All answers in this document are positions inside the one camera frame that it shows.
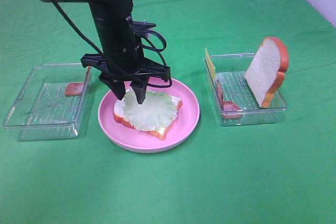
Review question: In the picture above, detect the clear plastic tray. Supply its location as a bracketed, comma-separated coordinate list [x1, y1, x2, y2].
[204, 53, 287, 126]
[3, 63, 92, 141]

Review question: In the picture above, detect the black cable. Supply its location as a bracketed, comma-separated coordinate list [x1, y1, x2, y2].
[47, 0, 173, 89]

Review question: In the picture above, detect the clear right plastic tray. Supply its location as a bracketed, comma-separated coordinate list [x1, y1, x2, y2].
[204, 53, 287, 126]

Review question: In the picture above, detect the pink plate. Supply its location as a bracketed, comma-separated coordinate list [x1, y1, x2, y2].
[98, 79, 200, 153]

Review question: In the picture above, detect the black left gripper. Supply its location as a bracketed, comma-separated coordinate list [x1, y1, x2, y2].
[81, 3, 171, 104]

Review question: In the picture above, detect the yellow cheese slice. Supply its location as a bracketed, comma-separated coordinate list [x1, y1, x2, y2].
[205, 48, 216, 83]

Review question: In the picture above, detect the clear left plastic tray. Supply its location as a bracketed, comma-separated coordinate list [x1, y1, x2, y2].
[3, 63, 92, 141]

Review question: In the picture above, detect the green lettuce leaf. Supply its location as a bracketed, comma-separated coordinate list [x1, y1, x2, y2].
[121, 89, 180, 131]

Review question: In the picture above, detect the bread slice with crust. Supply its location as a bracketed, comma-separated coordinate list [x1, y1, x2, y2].
[244, 37, 289, 108]

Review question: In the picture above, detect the bacon strip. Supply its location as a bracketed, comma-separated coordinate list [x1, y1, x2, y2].
[65, 67, 91, 97]
[216, 80, 241, 120]

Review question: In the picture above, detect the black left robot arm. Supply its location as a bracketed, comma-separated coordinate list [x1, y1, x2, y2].
[41, 0, 172, 103]

